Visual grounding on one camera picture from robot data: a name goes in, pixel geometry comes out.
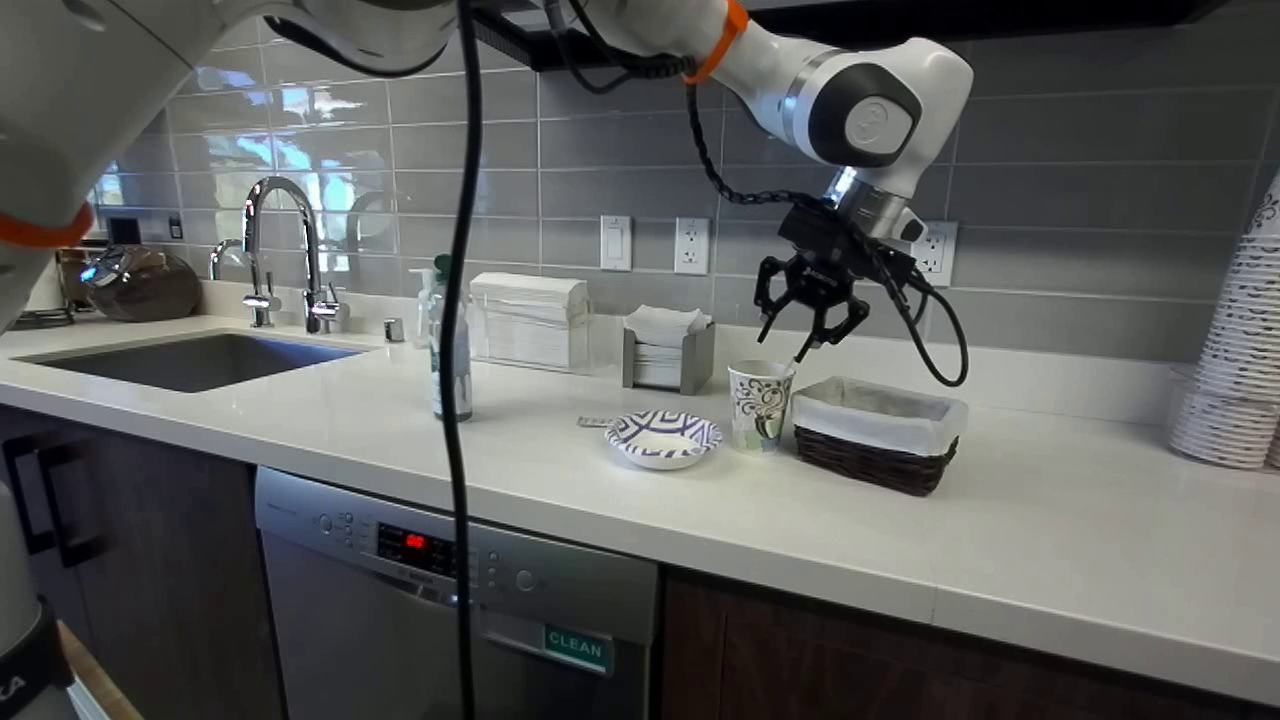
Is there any white wall outlet middle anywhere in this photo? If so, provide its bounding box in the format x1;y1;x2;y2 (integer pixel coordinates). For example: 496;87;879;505
671;218;706;276

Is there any dark wood cabinet door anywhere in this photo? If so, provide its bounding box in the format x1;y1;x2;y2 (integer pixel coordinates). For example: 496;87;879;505
0;410;284;720

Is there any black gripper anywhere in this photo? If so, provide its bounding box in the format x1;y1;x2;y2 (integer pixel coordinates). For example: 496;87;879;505
750;201;925;364

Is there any black hanging cable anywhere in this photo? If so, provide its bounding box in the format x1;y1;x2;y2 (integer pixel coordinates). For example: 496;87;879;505
434;0;487;720

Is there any white wall switch plate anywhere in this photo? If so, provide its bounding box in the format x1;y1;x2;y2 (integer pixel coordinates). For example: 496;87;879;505
601;218;633;268

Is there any white wall outlet right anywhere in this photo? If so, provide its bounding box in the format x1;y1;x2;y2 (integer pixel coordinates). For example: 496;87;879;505
911;222;960;286

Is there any patterned paper cup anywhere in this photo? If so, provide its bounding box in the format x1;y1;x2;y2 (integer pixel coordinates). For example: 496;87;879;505
727;359;791;448

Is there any dark basket with white liner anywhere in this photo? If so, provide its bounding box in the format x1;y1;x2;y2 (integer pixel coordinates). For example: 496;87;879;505
791;376;967;495

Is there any white paper towel box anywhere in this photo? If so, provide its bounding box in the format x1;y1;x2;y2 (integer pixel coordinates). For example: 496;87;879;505
470;274;586;374

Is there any stack of paper cups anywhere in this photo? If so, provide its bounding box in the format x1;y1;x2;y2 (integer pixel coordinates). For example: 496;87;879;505
1168;176;1280;473

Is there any dish soap bottle green cap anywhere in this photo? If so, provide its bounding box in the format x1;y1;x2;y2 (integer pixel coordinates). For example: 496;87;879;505
410;251;470;422

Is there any blue white paper plate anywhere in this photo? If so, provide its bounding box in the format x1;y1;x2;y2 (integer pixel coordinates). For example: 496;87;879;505
605;414;724;473

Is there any chrome kitchen faucet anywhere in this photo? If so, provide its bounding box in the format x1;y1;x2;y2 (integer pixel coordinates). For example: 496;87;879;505
207;176;342;335

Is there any grey napkin holder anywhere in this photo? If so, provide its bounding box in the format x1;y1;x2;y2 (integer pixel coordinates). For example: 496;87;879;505
622;304;715;396

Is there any white wall outlet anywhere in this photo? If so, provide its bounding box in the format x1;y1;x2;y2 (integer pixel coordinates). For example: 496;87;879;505
671;218;706;276
911;222;960;286

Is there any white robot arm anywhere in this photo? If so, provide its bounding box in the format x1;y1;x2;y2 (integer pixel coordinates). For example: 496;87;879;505
0;0;977;322

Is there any kitchen sink basin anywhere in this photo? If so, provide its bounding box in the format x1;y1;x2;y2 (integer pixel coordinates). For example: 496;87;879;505
40;335;346;393

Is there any stainless steel dishwasher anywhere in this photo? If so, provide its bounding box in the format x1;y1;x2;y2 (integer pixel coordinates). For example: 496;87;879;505
256;470;659;720

